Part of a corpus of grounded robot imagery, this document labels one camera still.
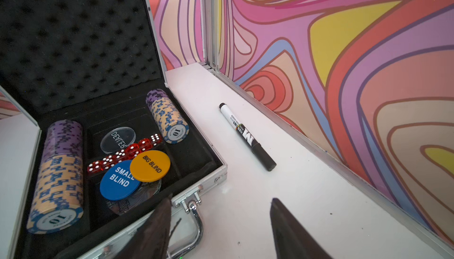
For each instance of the silver poker set case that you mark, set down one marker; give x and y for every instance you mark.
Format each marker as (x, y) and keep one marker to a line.
(94, 62)

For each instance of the black marker pen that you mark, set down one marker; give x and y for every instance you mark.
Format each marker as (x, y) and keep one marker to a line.
(256, 148)

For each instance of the right poker chip stack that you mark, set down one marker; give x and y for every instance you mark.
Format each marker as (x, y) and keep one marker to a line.
(169, 120)

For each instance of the left poker chip stack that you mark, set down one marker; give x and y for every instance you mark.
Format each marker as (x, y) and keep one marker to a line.
(58, 197)

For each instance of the yellow big blind button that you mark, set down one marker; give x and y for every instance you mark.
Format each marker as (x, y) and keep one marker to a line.
(150, 166)

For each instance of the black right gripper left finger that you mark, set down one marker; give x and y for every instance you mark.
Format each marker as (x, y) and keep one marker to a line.
(151, 240)

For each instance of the clear dealer button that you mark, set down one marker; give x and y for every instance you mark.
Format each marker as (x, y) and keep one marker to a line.
(116, 139)

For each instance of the poker chip stack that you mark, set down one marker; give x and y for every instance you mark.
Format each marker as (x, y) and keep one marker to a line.
(58, 197)
(169, 120)

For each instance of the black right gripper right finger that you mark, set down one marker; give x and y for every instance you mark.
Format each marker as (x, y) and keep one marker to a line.
(291, 239)

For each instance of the red dice row silver case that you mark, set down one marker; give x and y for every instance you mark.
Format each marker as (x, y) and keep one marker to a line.
(132, 151)

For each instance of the aluminium frame post right corner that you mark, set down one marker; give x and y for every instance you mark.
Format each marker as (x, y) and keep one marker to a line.
(210, 32)

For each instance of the blue small blind button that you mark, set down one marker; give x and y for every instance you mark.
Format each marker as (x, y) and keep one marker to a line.
(118, 182)

